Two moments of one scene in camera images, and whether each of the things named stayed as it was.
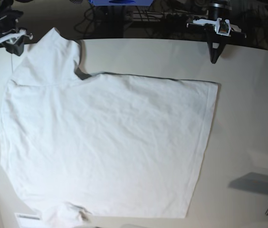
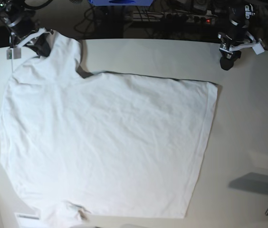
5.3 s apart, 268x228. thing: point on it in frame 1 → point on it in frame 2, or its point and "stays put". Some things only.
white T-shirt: [120, 147] stays put
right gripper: [215, 10] → [238, 27]
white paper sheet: [29, 220] stays put
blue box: [119, 2] stays put
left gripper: [5, 19] → [24, 22]
